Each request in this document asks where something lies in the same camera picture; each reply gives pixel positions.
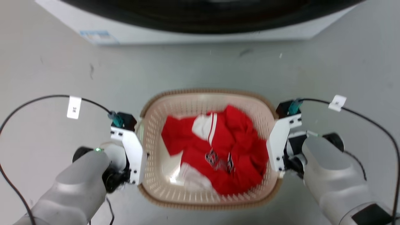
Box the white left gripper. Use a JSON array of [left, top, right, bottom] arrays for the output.
[[111, 127, 148, 186]]

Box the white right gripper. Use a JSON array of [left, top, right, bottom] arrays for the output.
[[266, 114, 303, 172]]

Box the beige plastic laundry basket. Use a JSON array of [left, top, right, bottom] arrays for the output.
[[137, 88, 283, 210]]

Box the red and white garment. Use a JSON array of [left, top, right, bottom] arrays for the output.
[[161, 105, 270, 196]]

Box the blue label sticker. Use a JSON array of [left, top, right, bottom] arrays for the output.
[[79, 30, 119, 45]]

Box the white washing machine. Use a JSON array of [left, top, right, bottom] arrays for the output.
[[34, 0, 366, 46]]

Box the black washing machine door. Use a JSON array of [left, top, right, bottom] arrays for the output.
[[61, 0, 364, 34]]

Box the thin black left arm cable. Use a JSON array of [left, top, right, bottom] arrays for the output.
[[106, 196, 115, 225]]

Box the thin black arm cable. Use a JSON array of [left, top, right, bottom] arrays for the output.
[[343, 151, 367, 181], [106, 196, 115, 225]]

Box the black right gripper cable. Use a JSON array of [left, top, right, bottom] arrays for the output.
[[300, 98, 400, 219]]

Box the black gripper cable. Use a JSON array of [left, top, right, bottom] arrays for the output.
[[300, 98, 400, 219], [0, 95, 114, 225]]

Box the white right cable tag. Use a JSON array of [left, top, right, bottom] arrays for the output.
[[328, 94, 347, 112]]

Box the white cable tag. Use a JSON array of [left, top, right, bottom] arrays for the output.
[[328, 94, 347, 112], [67, 96, 82, 120]]

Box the white left cable tag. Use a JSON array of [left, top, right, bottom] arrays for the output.
[[67, 96, 82, 120]]

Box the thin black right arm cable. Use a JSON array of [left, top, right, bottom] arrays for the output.
[[343, 151, 367, 181]]

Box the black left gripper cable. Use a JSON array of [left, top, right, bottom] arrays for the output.
[[0, 95, 114, 225]]

